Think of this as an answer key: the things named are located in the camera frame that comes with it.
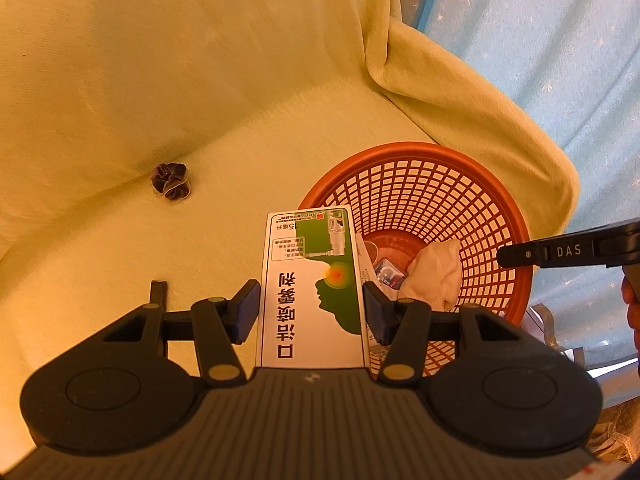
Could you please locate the black ointment tube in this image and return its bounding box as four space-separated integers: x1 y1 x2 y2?
150 281 168 358

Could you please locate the blue white small packet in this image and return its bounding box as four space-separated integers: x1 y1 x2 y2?
374 258 406 290

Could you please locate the person's right hand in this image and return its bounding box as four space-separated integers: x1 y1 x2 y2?
622 278 640 352

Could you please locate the clear plastic cup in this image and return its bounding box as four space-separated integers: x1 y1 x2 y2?
361 240 378 281

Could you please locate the dark brown hair scrunchie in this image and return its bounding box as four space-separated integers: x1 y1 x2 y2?
151 162 191 202

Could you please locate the orange mesh waste basket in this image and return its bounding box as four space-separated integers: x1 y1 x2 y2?
297 141 535 378

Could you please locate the light blue star curtain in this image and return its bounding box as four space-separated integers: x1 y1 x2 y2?
397 0 640 406

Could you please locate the green white medicine box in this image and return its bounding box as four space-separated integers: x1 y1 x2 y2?
256 206 370 370

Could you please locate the white mesh sock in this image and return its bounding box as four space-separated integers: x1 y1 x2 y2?
398 238 462 312

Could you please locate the yellow sofa cover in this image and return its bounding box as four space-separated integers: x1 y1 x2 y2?
1 0 579 467

